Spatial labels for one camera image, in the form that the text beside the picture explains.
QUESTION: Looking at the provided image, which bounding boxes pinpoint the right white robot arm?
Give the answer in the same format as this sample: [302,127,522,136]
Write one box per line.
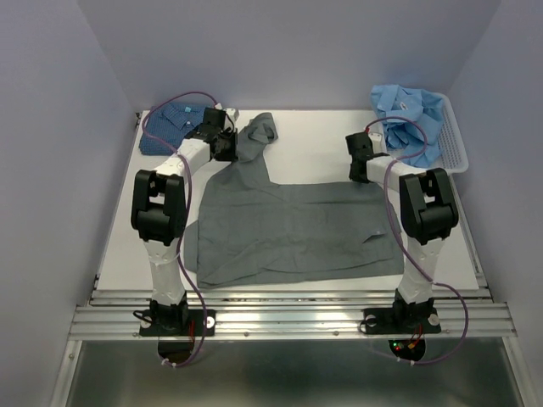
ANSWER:
[345,131,459,335]

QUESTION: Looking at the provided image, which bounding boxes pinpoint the aluminium mounting rail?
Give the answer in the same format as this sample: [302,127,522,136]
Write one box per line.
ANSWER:
[69,288,517,341]

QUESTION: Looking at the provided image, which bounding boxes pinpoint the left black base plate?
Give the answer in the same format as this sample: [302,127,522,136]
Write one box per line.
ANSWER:
[138,309,216,337]

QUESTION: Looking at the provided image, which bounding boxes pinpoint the white plastic basket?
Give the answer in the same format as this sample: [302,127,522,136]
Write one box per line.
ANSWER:
[387,92,468,174]

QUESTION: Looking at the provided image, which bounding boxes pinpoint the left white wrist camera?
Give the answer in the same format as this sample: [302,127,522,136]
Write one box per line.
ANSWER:
[214,103,239,127]

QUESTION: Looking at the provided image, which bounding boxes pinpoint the grey long sleeve shirt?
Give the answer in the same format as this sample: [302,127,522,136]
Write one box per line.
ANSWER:
[183,113,404,289]

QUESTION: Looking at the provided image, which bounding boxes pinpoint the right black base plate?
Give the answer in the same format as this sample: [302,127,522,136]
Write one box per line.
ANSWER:
[362,308,441,336]

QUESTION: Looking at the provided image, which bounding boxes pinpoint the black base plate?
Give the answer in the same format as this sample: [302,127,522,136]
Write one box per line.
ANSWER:
[138,309,216,337]
[362,308,441,336]

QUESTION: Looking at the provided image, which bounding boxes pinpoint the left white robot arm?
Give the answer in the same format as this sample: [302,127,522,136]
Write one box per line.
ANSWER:
[131,104,239,337]

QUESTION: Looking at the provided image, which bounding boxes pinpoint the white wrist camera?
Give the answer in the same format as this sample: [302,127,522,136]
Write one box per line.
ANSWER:
[214,103,239,127]
[366,130,386,156]

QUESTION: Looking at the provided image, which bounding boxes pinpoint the folded dark blue checked shirt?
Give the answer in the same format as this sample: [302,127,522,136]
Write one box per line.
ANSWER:
[138,102,206,156]

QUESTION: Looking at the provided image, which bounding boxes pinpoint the crumpled light blue shirt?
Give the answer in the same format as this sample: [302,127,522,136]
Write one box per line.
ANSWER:
[370,85,445,168]

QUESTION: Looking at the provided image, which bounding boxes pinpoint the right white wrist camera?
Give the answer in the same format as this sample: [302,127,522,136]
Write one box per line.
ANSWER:
[366,130,386,156]

